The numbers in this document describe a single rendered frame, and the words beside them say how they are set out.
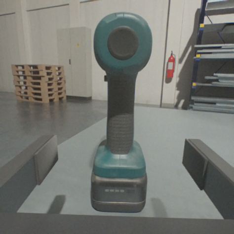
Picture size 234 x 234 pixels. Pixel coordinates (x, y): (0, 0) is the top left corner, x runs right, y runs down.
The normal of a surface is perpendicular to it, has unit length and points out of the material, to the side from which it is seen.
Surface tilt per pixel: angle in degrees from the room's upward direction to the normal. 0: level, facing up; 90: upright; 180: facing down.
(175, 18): 90
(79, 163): 0
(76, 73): 90
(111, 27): 90
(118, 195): 90
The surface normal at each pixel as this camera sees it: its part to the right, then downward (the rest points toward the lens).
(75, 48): -0.38, 0.22
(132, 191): -0.02, 0.25
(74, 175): 0.02, -0.97
